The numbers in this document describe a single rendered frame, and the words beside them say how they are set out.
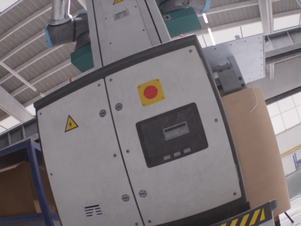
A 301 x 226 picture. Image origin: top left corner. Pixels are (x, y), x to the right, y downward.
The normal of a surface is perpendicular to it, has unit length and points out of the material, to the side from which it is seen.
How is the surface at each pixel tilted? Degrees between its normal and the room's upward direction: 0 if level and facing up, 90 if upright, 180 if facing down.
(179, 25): 180
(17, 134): 90
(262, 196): 90
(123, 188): 90
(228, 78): 90
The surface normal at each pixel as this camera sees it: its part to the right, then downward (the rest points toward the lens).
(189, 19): 0.25, 0.90
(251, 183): -0.25, -0.28
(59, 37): 0.33, 0.59
